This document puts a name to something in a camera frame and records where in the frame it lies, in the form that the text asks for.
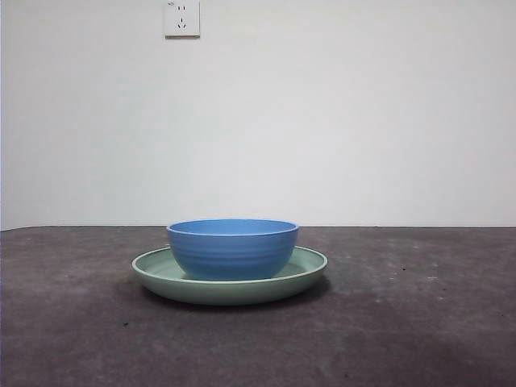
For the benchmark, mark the blue ribbed bowl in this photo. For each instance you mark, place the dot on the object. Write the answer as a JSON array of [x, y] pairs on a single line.
[[234, 254]]

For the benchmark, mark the green shallow plate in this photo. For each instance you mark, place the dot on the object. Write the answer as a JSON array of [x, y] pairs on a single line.
[[230, 292]]

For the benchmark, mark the white wall socket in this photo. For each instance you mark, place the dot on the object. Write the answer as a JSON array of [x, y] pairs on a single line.
[[181, 30]]

